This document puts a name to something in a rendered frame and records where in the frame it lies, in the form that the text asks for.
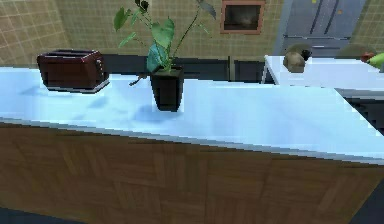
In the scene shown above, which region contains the wooden kitchen counter white top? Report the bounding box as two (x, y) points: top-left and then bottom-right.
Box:
(0, 66), (384, 224)

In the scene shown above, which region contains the green house plant black pot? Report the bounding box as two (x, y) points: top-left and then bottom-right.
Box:
(113, 0), (218, 113)

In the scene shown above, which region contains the brown round bread loaf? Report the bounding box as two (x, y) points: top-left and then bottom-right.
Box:
(282, 48), (313, 74)

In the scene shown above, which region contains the dark red toaster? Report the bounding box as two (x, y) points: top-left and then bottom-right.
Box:
(36, 49), (111, 94)

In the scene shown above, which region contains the white table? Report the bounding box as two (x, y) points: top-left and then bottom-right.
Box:
(261, 54), (384, 101)

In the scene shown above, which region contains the grey fridge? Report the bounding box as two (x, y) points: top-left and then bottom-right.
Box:
(272, 0), (368, 58)

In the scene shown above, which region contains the green and red fruit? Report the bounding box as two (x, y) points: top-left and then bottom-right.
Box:
(360, 51), (384, 72)

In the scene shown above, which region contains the framed picture orange frame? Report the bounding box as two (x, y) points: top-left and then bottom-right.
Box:
(219, 0), (267, 36)

